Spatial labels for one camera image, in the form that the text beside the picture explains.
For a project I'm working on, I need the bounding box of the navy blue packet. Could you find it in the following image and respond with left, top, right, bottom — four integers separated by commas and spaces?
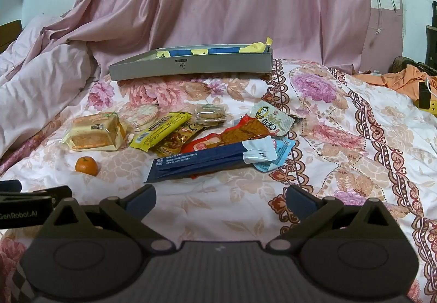
143, 141, 274, 184

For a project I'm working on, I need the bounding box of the floral bed sheet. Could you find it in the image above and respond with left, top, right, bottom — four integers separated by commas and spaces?
0, 59, 437, 303

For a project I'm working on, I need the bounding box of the sandwich cake packet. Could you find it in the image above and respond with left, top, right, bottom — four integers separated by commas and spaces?
61, 111, 128, 152

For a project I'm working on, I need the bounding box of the orange cloth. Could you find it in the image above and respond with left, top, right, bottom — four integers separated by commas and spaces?
353, 64, 437, 109

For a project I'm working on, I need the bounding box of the orange-brown tofu packet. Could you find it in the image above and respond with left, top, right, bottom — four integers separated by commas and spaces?
222, 115, 274, 146

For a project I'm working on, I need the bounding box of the rice cracker packet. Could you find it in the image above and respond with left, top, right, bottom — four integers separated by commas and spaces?
125, 103, 160, 129

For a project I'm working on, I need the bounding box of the grey cardboard box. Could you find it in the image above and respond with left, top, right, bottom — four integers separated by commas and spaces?
108, 45, 274, 81

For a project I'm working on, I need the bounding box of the yellow snack bar packet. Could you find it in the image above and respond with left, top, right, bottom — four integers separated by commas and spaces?
129, 112, 192, 151

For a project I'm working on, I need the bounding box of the clear cookie packet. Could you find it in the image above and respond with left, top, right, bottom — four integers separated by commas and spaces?
193, 103, 229, 127

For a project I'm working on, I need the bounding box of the white green snack packet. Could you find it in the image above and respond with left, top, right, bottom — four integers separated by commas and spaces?
251, 101, 296, 136

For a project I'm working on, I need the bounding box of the brown patterned bag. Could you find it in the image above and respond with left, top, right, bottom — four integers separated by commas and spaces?
391, 56, 437, 77

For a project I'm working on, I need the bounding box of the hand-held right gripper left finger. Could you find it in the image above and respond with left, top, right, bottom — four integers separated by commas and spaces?
40, 184, 176, 253

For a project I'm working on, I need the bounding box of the brown candy packet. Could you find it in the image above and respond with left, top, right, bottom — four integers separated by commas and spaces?
155, 122, 205, 158

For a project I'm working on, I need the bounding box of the dark wooden furniture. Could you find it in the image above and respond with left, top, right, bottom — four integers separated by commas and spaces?
425, 25, 437, 64

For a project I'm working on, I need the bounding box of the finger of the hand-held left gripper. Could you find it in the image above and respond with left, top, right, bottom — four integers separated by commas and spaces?
22, 186, 73, 208

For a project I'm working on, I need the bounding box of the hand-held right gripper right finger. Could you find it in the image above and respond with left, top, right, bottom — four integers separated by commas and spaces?
266, 185, 403, 253

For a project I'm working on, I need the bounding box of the black device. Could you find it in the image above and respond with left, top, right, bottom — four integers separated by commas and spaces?
419, 82, 431, 107

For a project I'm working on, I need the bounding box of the yellow box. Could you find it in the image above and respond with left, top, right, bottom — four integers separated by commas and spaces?
413, 79, 437, 111

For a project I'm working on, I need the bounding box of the red snack packet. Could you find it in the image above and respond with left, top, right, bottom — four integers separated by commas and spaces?
181, 132, 246, 154

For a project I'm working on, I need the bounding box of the pale pink duvet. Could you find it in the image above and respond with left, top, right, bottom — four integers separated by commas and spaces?
0, 14, 103, 160

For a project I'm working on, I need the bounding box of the mandarin orange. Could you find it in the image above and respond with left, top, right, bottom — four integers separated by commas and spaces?
75, 156, 99, 176

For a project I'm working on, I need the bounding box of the light blue snack packet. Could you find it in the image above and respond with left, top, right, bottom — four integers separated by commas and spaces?
254, 137, 296, 172

